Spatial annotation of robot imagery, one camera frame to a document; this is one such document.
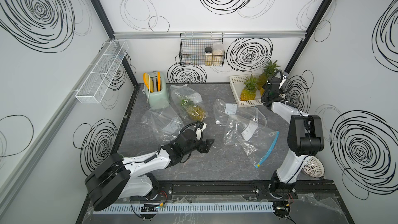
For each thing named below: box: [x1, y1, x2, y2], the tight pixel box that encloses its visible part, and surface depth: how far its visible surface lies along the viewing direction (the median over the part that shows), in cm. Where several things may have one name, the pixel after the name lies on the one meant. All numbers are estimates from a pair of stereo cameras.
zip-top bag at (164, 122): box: [140, 105, 184, 144], surface depth 91 cm
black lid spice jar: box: [204, 46, 213, 67], surface depth 87 cm
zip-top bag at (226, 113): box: [212, 99, 267, 129], surface depth 99 cm
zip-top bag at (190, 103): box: [169, 84, 209, 122], surface depth 96 cm
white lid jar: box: [211, 42, 225, 67], surface depth 86 cm
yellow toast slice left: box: [143, 72, 154, 93], surface depth 95 cm
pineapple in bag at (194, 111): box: [180, 98, 207, 122], surface depth 95 cm
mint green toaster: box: [148, 71, 170, 110], surface depth 99 cm
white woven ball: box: [301, 155, 325, 178], surface depth 80 cm
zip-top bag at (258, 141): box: [223, 114, 280, 169], surface depth 86 cm
